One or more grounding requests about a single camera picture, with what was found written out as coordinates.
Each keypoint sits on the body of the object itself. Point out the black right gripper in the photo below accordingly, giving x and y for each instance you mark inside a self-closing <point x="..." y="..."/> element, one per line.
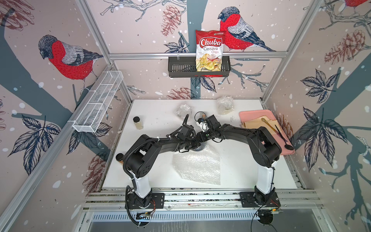
<point x="200" y="135"/>

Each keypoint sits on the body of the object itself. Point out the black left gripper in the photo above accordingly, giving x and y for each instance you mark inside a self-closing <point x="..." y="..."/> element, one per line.
<point x="196" y="143"/>

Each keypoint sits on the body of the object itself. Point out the bubble wrap sheet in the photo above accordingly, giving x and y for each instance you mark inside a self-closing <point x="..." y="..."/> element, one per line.
<point x="183" y="110"/>
<point x="225" y="105"/>
<point x="202" y="166"/>

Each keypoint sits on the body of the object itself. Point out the blue yellow patterned bowl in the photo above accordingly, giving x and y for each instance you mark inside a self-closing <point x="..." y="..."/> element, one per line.
<point x="199" y="148"/>

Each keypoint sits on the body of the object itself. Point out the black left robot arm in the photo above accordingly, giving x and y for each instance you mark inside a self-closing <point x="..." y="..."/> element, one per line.
<point x="140" y="158"/>

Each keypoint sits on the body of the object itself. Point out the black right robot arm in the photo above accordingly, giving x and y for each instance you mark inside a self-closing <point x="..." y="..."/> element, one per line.
<point x="264" y="149"/>

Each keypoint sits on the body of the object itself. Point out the glass jar black lid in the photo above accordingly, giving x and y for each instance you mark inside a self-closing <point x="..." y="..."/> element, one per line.
<point x="138" y="123"/>

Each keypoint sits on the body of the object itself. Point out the gold spoon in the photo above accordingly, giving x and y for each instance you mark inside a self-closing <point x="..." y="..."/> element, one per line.
<point x="265" y="121"/>

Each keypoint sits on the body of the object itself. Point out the orange bottle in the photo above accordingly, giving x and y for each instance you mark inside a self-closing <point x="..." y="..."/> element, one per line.
<point x="119" y="158"/>

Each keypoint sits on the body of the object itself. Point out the pink plastic tray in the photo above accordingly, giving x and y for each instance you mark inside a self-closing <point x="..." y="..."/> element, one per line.
<point x="251" y="115"/>

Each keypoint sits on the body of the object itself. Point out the red cassava chips bag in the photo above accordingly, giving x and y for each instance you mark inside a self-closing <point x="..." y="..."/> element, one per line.
<point x="209" y="50"/>

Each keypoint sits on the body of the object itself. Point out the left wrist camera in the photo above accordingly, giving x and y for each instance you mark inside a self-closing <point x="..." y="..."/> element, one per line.
<point x="187" y="132"/>

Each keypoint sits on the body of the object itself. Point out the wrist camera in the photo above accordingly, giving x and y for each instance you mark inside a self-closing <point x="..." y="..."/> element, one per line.
<point x="187" y="132"/>
<point x="206" y="123"/>

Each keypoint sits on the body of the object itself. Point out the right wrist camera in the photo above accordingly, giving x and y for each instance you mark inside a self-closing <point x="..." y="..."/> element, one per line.
<point x="206" y="123"/>

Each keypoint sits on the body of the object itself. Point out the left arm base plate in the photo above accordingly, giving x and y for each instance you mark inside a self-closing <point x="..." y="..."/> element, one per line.
<point x="151" y="201"/>

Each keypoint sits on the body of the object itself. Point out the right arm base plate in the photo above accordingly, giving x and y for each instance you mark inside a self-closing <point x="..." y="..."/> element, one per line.
<point x="252" y="200"/>

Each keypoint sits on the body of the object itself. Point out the white mesh wall shelf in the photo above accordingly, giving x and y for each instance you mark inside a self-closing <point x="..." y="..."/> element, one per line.
<point x="94" y="111"/>

